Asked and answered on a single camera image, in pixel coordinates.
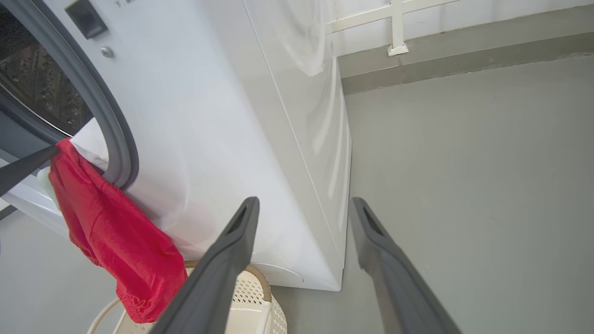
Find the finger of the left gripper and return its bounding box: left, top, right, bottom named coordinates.
left=0, top=145, right=61, bottom=198

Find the round filter cover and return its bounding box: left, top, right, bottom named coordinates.
left=253, top=263, right=304, bottom=286

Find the perforated steel washer drum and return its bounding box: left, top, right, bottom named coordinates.
left=0, top=5, right=93, bottom=137

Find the grey rubber door gasket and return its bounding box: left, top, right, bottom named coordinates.
left=0, top=0, right=140, bottom=190

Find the black door latch slot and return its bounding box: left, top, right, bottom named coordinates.
left=65, top=0, right=109, bottom=39

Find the cream perforated basket brown rim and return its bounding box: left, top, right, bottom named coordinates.
left=87, top=260, right=288, bottom=334

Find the white front-load washing machine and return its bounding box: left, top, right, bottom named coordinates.
left=0, top=0, right=352, bottom=292

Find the white garment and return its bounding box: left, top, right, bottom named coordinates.
left=70, top=117, right=110, bottom=173

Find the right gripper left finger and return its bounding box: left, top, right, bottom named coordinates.
left=151, top=197, right=260, bottom=334

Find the red garment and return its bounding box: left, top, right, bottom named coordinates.
left=48, top=138, right=188, bottom=324

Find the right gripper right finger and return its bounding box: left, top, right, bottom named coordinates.
left=349, top=197, right=462, bottom=334

